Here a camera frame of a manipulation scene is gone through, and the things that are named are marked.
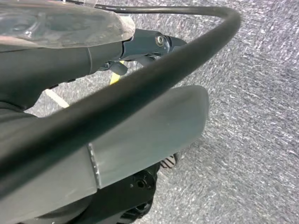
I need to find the clear plastic film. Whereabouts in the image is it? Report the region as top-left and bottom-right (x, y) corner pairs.
(0, 0), (136, 49)

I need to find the yellow floor tape outline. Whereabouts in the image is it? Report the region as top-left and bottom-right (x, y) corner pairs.
(45, 60), (125, 109)

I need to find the black robot leg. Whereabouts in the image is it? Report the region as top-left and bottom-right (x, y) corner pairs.
(21, 162), (161, 224)

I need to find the black ribbed robot foot pad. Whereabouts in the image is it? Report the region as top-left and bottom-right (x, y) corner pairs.
(160, 153), (180, 169)

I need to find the black left camera cable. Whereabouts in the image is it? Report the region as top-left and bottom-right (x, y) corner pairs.
(0, 0), (242, 200)

